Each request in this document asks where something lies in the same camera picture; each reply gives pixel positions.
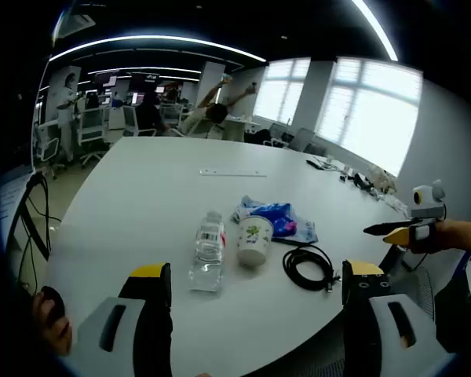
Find clear plastic water bottle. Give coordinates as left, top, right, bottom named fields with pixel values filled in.
left=187, top=210, right=227, bottom=294

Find small bright window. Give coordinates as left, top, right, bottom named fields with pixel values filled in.
left=253, top=57, right=312, bottom=125

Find black cable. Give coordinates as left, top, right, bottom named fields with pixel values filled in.
left=282, top=245, right=341, bottom=294

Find white table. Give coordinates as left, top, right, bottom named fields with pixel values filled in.
left=46, top=135, right=417, bottom=377

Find person's dark trousers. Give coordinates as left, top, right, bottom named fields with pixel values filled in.
left=435, top=274, right=471, bottom=354

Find beige crumpled bag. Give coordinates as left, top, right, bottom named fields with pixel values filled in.
left=368, top=164, right=398, bottom=194

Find blue cloth package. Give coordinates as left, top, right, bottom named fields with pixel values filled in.
left=230, top=195, right=319, bottom=245

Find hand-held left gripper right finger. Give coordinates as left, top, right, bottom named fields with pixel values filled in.
left=341, top=258, right=458, bottom=377

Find black gadget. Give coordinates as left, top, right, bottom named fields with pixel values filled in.
left=351, top=172, right=374, bottom=190

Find white office chair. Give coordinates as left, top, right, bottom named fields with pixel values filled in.
left=33, top=123, right=62, bottom=178
left=78, top=106, right=108, bottom=168

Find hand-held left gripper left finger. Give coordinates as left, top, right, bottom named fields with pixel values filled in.
left=76, top=262, right=174, bottom=377

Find person's left hand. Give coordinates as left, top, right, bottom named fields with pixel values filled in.
left=31, top=286, right=74, bottom=357

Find person's right hand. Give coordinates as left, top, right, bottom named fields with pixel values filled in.
left=427, top=218, right=468, bottom=252

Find long ceiling light strip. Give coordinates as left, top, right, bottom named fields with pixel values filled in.
left=49, top=34, right=268, bottom=64

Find large bright window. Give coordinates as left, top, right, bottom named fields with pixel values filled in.
left=316, top=57, right=423, bottom=178

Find grey mesh office chair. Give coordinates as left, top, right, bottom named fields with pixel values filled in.
left=386, top=258, right=436, bottom=321

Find white paper cup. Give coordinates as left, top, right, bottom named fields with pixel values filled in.
left=236, top=214, right=274, bottom=268

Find ceiling air vent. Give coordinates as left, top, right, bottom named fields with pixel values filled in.
left=58, top=13, right=98, bottom=40

